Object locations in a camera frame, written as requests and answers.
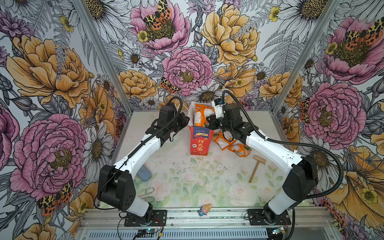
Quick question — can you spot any orange snack bag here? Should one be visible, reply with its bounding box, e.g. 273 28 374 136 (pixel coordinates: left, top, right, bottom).
213 131 237 151
228 144 251 158
194 104 215 127

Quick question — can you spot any black corrugated right cable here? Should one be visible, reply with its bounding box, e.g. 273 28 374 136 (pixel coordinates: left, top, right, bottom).
221 89 344 201

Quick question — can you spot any red paper gift bag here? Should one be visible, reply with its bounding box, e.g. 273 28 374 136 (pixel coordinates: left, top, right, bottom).
188 102 214 156

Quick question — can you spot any small wrapped candy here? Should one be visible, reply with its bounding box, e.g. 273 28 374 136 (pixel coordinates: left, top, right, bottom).
198 204 212 217

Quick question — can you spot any metal paper clip lower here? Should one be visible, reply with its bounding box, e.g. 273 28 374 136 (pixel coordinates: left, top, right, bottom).
143 196 155 203

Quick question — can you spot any orange snack bag top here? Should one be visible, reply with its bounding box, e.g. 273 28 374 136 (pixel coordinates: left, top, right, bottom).
194 104 215 127

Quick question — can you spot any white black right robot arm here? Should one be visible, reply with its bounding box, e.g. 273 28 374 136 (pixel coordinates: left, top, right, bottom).
207 100 319 225

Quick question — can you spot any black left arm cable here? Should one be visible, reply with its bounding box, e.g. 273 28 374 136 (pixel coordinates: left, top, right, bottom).
94 95 184 210

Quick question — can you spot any metal paper clip upper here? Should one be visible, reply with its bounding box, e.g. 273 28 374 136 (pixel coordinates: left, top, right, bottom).
139 187 155 198

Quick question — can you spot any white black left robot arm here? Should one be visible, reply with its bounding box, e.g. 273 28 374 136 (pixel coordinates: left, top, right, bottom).
97 104 190 222

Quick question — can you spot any wooden mallet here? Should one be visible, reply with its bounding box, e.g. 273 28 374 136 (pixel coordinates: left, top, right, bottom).
249 155 267 183

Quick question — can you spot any aluminium front rail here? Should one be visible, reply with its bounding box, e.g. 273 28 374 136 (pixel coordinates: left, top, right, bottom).
80 206 335 230

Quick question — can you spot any metal paper clip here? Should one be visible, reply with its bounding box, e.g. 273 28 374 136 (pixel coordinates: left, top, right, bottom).
139 187 155 198
143 196 155 203

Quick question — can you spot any blue grey oval sponge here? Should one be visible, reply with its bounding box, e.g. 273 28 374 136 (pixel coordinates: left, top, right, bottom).
137 165 152 182

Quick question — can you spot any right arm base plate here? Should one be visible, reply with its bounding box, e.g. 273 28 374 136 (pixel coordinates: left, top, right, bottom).
243 208 292 226

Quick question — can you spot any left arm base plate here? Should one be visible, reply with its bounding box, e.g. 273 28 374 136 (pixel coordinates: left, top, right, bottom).
124 210 168 227

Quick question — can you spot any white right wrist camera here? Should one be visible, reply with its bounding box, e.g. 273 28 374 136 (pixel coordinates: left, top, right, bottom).
211 99 225 119

